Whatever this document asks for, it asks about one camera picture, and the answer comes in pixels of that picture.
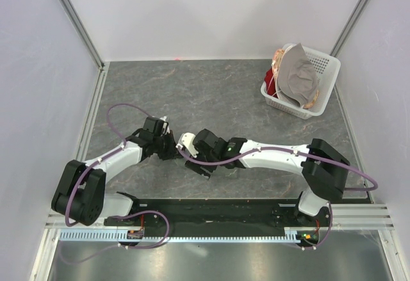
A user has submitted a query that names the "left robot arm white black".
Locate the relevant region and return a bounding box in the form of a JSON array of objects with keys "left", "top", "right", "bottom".
[{"left": 51, "top": 116, "right": 178, "bottom": 227}]

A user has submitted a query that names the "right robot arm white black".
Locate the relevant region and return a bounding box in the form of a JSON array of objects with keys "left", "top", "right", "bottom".
[{"left": 176, "top": 129, "right": 350, "bottom": 226}]

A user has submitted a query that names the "red cloth in basket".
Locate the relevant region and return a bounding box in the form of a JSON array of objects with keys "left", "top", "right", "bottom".
[{"left": 264, "top": 69, "right": 277, "bottom": 98}]

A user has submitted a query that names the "grey cloth in basket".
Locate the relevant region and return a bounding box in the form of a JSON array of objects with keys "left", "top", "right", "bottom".
[{"left": 276, "top": 44, "right": 318, "bottom": 109}]

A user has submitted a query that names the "patterned pink cloth in basket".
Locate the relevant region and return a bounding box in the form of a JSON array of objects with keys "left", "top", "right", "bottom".
[{"left": 271, "top": 49, "right": 285, "bottom": 72}]

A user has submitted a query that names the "white plastic basket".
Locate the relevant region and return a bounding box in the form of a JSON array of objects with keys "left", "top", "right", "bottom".
[{"left": 260, "top": 46, "right": 341, "bottom": 120}]

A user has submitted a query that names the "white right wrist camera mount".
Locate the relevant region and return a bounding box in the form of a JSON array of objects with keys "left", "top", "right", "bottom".
[{"left": 176, "top": 132, "right": 199, "bottom": 158}]

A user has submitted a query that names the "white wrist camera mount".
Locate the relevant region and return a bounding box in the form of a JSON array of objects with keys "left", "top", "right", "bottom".
[
  {"left": 160, "top": 116, "right": 170, "bottom": 135},
  {"left": 176, "top": 132, "right": 199, "bottom": 158}
]

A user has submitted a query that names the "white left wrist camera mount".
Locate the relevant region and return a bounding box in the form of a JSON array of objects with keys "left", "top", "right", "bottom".
[{"left": 160, "top": 116, "right": 170, "bottom": 135}]

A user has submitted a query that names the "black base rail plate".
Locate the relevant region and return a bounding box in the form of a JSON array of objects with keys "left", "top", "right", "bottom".
[{"left": 104, "top": 198, "right": 330, "bottom": 228}]

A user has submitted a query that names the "slotted cable duct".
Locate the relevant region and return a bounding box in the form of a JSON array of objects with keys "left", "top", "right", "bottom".
[{"left": 59, "top": 228, "right": 301, "bottom": 243}]

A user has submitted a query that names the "left aluminium frame post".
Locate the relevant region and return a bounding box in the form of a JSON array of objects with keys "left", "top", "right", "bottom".
[{"left": 59, "top": 0, "right": 104, "bottom": 70}]

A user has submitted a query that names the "aluminium frame post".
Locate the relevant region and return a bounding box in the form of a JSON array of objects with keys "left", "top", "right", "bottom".
[
  {"left": 329, "top": 0, "right": 371, "bottom": 57},
  {"left": 59, "top": 0, "right": 104, "bottom": 70}
]

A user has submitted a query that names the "right aluminium frame post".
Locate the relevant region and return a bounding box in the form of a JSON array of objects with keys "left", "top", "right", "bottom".
[{"left": 329, "top": 0, "right": 371, "bottom": 57}]

